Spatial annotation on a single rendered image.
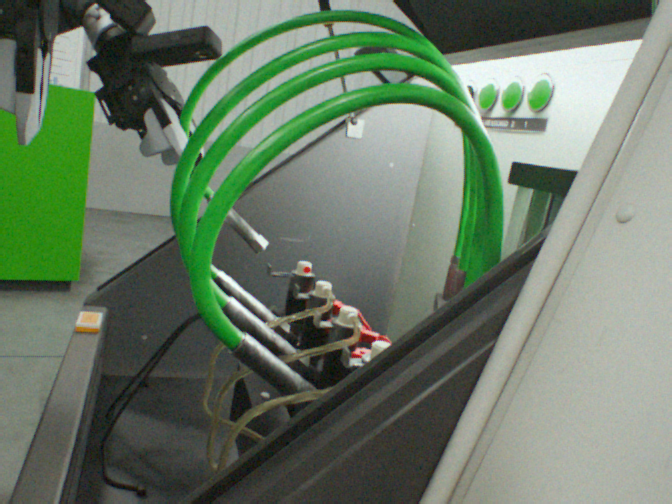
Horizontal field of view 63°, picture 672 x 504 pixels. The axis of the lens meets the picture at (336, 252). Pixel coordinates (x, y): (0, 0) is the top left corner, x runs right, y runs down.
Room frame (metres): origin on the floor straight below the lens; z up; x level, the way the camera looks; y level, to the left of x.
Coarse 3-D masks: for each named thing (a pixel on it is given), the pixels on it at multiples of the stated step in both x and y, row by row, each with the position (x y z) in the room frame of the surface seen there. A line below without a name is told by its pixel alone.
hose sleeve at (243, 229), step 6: (210, 198) 0.70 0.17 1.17; (228, 216) 0.70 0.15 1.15; (234, 216) 0.70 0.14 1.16; (228, 222) 0.70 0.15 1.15; (234, 222) 0.70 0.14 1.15; (240, 222) 0.70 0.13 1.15; (234, 228) 0.70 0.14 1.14; (240, 228) 0.70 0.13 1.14; (246, 228) 0.70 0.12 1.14; (252, 228) 0.71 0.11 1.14; (240, 234) 0.70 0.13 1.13; (246, 234) 0.70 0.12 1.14; (252, 234) 0.70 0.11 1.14; (246, 240) 0.70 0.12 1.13; (252, 240) 0.70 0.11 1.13
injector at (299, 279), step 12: (300, 276) 0.61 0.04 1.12; (312, 276) 0.62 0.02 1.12; (288, 288) 0.62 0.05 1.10; (300, 288) 0.61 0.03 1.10; (312, 288) 0.62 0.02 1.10; (288, 300) 0.62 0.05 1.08; (300, 300) 0.61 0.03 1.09; (276, 312) 0.61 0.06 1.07; (288, 312) 0.61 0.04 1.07; (300, 324) 0.62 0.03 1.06
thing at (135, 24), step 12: (96, 0) 0.52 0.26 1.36; (108, 0) 0.52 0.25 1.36; (120, 0) 0.53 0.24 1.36; (132, 0) 0.53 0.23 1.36; (144, 0) 0.55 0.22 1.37; (108, 12) 0.54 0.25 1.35; (120, 12) 0.53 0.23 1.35; (132, 12) 0.53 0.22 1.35; (144, 12) 0.53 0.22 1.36; (120, 24) 0.54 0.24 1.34; (132, 24) 0.53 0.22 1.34; (144, 24) 0.54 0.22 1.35; (144, 36) 0.56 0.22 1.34
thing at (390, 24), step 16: (304, 16) 0.70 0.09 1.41; (320, 16) 0.70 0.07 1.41; (336, 16) 0.70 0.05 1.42; (352, 16) 0.70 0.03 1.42; (368, 16) 0.69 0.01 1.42; (384, 16) 0.70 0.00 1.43; (256, 32) 0.70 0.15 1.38; (272, 32) 0.70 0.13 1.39; (400, 32) 0.69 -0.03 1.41; (416, 32) 0.69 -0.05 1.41; (240, 48) 0.70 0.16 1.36; (432, 48) 0.69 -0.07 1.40; (224, 64) 0.70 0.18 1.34; (208, 80) 0.70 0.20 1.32; (192, 96) 0.70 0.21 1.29; (192, 112) 0.71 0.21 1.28; (464, 144) 0.69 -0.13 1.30; (464, 160) 0.69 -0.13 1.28; (464, 176) 0.69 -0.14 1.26; (208, 192) 0.70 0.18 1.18; (464, 192) 0.69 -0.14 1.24; (464, 208) 0.69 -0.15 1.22; (464, 224) 0.69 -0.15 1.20
